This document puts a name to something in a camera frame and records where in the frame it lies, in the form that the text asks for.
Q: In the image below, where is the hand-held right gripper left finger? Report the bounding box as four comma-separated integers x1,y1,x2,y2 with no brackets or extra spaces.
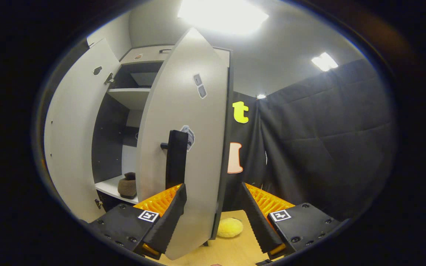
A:
87,183,187,259

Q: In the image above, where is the small ceiling light panel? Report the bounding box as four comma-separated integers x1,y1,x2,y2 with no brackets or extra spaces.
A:
312,52,338,72

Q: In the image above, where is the black backdrop cloth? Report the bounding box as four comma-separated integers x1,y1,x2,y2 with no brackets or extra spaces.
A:
222,58,396,222

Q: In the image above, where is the brown fuzzy shoe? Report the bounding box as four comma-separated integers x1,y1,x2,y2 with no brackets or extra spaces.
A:
117,172,138,200

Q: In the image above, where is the yellow plush toy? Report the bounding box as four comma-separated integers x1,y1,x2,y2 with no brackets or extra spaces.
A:
216,217,244,238

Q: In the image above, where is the white shoe cabinet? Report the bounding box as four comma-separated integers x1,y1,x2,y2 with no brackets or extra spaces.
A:
92,44,234,246

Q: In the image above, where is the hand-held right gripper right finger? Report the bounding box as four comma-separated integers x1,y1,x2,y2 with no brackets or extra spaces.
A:
241,182,343,260

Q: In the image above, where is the black door handle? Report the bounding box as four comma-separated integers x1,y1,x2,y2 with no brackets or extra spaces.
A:
160,130,189,191

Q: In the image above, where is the white shoe cabinet door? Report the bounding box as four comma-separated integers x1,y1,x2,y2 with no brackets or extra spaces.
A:
44,38,121,223
136,28,232,261

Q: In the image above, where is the large ceiling light panel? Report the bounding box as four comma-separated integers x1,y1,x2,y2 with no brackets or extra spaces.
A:
178,0,269,34

